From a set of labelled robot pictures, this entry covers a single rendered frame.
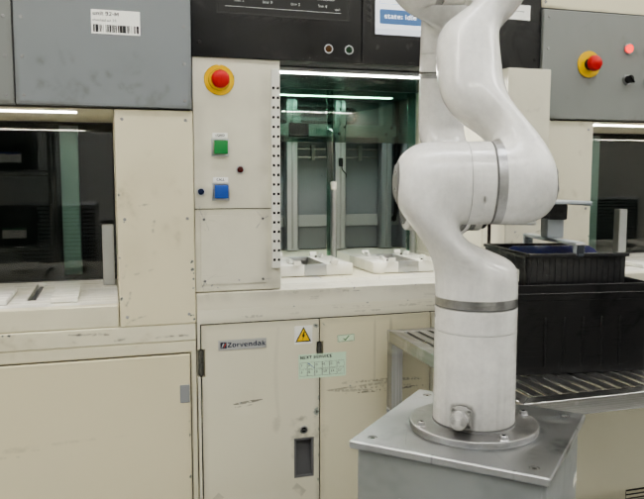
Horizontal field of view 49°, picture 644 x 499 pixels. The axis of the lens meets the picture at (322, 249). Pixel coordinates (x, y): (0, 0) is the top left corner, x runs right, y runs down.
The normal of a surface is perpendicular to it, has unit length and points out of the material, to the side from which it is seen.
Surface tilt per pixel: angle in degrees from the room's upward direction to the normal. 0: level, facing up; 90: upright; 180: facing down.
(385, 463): 90
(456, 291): 89
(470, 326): 90
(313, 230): 90
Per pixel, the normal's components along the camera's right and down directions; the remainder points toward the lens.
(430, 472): -0.47, 0.09
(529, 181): 0.06, 0.07
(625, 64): 0.29, 0.10
